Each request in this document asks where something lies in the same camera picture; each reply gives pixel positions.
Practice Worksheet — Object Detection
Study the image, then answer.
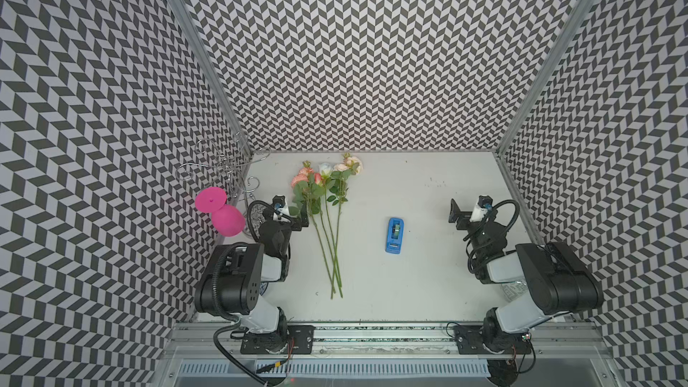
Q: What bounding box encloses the artificial rose bouquet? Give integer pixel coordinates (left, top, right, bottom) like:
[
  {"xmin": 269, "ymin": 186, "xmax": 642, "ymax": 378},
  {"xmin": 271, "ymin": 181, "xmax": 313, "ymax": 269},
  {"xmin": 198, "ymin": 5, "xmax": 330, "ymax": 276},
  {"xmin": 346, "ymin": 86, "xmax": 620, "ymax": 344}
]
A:
[{"xmin": 290, "ymin": 153, "xmax": 363, "ymax": 297}]

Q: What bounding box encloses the blue tape dispenser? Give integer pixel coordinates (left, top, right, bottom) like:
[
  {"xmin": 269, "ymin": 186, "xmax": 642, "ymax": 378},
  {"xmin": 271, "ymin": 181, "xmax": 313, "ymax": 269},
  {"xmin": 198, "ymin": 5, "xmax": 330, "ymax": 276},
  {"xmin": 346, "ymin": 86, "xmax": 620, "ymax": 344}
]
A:
[{"xmin": 385, "ymin": 218, "xmax": 404, "ymax": 254}]

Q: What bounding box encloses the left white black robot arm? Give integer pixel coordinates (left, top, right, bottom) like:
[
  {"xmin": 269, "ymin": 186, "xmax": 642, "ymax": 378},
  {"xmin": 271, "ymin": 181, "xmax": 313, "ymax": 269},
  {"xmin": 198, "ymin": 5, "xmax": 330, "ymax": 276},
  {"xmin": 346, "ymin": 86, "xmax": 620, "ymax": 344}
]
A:
[{"xmin": 193, "ymin": 201, "xmax": 315, "ymax": 356}]

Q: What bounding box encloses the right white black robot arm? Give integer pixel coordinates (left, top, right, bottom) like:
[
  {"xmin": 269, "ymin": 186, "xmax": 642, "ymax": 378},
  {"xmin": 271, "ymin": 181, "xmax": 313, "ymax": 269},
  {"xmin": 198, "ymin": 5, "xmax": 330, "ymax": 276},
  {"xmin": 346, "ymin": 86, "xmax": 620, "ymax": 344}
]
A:
[{"xmin": 448, "ymin": 196, "xmax": 604, "ymax": 357}]

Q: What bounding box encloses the pink silicone goblet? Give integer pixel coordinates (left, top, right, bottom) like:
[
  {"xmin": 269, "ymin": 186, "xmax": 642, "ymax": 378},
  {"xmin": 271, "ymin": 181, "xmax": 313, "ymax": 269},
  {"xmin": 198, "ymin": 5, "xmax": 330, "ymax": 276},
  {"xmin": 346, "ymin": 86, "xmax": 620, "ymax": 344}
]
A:
[{"xmin": 195, "ymin": 186, "xmax": 247, "ymax": 238}]

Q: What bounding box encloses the green patterned plate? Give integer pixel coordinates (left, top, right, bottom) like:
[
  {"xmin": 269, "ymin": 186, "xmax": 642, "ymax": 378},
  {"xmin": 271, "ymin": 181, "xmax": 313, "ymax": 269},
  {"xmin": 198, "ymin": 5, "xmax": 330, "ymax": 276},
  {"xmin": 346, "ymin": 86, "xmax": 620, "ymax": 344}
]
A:
[{"xmin": 500, "ymin": 279, "xmax": 529, "ymax": 302}]

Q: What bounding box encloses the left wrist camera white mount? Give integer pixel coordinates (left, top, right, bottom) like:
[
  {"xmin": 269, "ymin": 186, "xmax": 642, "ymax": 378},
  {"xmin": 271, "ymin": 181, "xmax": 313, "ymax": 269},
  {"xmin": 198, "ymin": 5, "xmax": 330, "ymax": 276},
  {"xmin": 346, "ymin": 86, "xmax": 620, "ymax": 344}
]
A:
[{"xmin": 272, "ymin": 195, "xmax": 290, "ymax": 222}]

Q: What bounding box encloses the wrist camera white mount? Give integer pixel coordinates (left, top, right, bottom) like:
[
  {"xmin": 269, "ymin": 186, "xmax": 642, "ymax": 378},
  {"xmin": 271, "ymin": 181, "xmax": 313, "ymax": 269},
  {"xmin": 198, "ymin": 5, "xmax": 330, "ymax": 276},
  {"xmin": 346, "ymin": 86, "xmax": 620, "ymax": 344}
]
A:
[
  {"xmin": 469, "ymin": 195, "xmax": 493, "ymax": 222},
  {"xmin": 272, "ymin": 195, "xmax": 290, "ymax": 222}
]

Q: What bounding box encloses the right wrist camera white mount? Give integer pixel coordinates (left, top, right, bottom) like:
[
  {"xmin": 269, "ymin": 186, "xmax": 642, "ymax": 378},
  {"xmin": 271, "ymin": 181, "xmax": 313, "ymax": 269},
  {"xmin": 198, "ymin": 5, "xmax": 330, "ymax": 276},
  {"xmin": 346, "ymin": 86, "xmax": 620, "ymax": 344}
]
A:
[{"xmin": 469, "ymin": 195, "xmax": 493, "ymax": 222}]

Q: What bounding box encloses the silver wire jewelry stand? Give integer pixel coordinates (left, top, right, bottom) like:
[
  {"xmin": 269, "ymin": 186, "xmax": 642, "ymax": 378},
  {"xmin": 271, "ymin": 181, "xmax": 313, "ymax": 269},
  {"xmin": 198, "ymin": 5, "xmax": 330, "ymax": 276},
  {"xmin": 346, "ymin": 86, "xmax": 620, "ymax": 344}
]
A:
[{"xmin": 174, "ymin": 132, "xmax": 272, "ymax": 237}]

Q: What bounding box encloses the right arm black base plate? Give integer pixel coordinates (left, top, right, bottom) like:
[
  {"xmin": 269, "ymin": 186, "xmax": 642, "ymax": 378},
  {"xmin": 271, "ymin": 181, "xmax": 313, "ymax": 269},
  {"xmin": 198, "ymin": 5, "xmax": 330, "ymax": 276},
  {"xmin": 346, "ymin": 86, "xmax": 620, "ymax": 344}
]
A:
[{"xmin": 451, "ymin": 325, "xmax": 532, "ymax": 357}]

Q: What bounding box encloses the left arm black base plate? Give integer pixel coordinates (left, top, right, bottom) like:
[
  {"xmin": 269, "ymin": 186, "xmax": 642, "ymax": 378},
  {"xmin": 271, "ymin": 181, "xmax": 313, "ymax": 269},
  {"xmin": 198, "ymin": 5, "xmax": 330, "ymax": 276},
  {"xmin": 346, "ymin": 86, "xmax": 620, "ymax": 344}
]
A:
[{"xmin": 240, "ymin": 324, "xmax": 315, "ymax": 356}]

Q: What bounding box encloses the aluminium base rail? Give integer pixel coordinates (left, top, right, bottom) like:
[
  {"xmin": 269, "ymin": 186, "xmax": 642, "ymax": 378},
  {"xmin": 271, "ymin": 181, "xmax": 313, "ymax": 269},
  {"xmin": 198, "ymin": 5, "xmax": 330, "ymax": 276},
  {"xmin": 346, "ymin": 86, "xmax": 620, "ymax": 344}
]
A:
[{"xmin": 162, "ymin": 322, "xmax": 612, "ymax": 360}]

